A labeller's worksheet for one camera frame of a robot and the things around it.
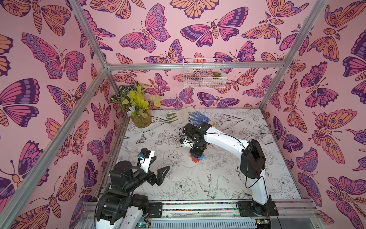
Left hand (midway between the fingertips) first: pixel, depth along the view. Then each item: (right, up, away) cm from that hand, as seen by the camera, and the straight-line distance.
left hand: (162, 161), depth 65 cm
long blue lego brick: (+19, -1, +11) cm, 22 cm away
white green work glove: (-5, +20, +48) cm, 53 cm away
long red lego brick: (+17, -7, +26) cm, 32 cm away
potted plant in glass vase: (-23, +31, +34) cm, 52 cm away
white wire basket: (+22, +50, +41) cm, 68 cm away
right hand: (+17, 0, +21) cm, 27 cm away
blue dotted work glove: (+21, +21, +48) cm, 56 cm away
